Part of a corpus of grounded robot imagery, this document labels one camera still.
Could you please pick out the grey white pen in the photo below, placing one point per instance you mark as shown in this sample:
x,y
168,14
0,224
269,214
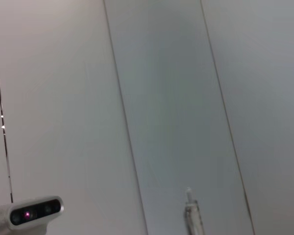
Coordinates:
x,y
193,215

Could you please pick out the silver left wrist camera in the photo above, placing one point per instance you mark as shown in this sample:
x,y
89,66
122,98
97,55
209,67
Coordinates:
x,y
34,214

